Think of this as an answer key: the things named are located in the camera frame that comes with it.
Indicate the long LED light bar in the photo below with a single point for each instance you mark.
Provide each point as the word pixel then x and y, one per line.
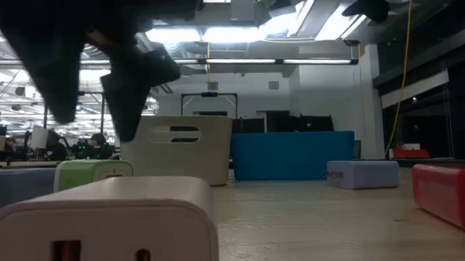
pixel 237 61

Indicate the white sheet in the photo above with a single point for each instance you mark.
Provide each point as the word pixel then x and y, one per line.
pixel 39 137

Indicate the red box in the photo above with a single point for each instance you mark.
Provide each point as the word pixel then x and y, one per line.
pixel 410 153

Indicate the green wall charger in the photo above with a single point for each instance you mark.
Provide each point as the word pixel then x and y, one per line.
pixel 77 174

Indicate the lavender blue wall charger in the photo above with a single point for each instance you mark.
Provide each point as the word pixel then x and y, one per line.
pixel 364 174

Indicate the black background robot arm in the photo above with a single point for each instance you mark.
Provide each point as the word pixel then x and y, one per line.
pixel 95 148
pixel 56 148

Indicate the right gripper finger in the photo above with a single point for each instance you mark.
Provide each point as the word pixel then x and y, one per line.
pixel 370 6

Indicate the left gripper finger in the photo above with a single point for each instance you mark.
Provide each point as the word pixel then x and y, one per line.
pixel 53 75
pixel 125 100

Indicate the blue plastic bin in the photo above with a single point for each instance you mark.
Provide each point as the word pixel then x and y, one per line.
pixel 292 155

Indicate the white charger block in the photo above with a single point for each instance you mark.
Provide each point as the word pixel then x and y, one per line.
pixel 102 215

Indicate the small white box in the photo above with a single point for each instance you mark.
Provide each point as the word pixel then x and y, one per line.
pixel 411 146

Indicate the grey ceiling box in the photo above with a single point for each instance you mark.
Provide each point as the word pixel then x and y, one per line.
pixel 247 10

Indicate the light blue square charger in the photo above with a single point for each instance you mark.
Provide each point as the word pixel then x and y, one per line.
pixel 15 189

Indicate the dark cabinets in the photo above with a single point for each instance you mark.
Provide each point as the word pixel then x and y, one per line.
pixel 279 122

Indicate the grey plastic bin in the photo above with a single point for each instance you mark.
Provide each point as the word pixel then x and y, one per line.
pixel 187 164

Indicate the red wall charger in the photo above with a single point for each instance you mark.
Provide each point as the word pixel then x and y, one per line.
pixel 447 192

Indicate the small black gantry frame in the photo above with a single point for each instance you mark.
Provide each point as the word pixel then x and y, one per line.
pixel 209 94

